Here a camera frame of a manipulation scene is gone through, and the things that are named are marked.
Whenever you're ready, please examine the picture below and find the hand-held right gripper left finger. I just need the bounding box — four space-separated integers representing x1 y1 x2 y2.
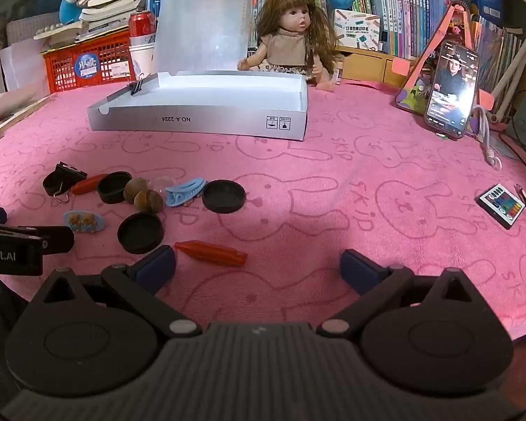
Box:
28 246 202 339

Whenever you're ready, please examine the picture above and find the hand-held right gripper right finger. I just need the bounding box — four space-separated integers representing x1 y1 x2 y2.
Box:
316 249 487 338

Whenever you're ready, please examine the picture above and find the black binder clip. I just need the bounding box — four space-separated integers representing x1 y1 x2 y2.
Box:
42 162 89 203
129 76 159 96

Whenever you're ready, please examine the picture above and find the blue hair claw clip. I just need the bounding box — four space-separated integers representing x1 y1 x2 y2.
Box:
165 177 207 207

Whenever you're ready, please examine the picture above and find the clear plastic dome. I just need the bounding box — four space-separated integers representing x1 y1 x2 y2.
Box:
151 175 177 194

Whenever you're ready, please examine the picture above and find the grey cardboard box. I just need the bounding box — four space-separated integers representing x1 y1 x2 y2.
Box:
87 70 309 141

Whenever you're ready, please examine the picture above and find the remote with coloured buttons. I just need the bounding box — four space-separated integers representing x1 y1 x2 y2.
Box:
478 183 526 230

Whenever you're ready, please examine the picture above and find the red plastic basket with sticker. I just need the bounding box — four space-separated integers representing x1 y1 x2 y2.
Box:
41 28 137 93

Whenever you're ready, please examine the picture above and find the white paper cup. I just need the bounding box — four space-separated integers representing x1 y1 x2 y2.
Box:
128 35 157 82

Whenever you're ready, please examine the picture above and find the smartphone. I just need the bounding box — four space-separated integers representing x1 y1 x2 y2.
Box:
424 40 481 140

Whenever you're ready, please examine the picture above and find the wooden shelf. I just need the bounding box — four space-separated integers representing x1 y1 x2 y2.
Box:
337 46 423 89

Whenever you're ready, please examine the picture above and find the blue plush toy with scarf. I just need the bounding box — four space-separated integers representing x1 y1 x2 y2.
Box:
58 0 98 24

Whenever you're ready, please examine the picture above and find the red drink can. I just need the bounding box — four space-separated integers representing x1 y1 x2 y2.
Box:
128 10 157 38

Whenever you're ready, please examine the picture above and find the brown-haired doll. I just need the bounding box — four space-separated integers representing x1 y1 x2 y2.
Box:
237 0 341 93

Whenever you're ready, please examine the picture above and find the stack of worn books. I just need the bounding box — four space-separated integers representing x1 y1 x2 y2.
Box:
34 0 155 47

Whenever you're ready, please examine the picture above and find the white printed box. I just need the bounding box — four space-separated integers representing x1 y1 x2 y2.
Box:
332 8 380 52

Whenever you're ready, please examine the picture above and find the translucent clipboard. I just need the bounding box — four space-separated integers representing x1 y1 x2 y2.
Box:
152 0 255 76

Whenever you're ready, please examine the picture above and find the row of shelved books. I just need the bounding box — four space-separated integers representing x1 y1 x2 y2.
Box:
252 0 456 60

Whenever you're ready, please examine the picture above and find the pink cardboard toy house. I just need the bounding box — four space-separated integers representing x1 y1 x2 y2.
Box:
394 0 497 115

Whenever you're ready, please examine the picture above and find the white cable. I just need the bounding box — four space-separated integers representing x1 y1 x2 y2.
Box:
473 105 503 172

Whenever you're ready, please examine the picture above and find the black cable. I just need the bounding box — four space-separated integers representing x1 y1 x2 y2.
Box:
499 91 526 180

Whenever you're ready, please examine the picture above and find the white pipe frame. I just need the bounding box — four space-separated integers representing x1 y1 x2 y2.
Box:
490 0 526 124

